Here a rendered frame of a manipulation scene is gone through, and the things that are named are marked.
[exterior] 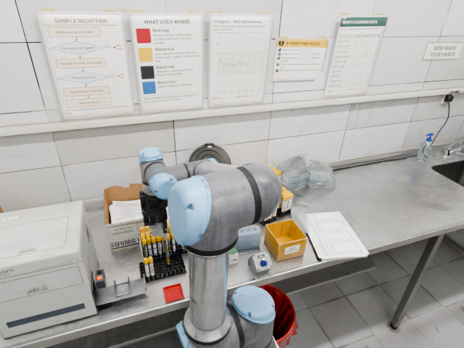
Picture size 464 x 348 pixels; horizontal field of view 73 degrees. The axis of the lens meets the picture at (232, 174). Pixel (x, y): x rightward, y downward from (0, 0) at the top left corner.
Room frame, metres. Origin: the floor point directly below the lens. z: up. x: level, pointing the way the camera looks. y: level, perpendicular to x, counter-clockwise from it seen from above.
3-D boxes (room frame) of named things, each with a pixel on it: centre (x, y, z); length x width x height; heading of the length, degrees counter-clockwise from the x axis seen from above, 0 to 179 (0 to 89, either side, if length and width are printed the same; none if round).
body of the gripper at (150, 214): (0.88, 0.27, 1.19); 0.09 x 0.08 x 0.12; 111
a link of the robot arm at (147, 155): (0.88, 0.26, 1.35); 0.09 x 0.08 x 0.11; 29
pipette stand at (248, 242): (1.02, -0.08, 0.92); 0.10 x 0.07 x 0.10; 106
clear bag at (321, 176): (1.59, -0.52, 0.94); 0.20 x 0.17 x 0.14; 86
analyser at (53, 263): (0.75, 0.61, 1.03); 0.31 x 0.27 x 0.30; 111
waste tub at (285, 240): (1.02, -0.24, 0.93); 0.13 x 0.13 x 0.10; 20
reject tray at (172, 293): (0.77, 0.20, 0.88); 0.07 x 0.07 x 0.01; 21
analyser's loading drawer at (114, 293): (0.73, 0.39, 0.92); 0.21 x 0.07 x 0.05; 111
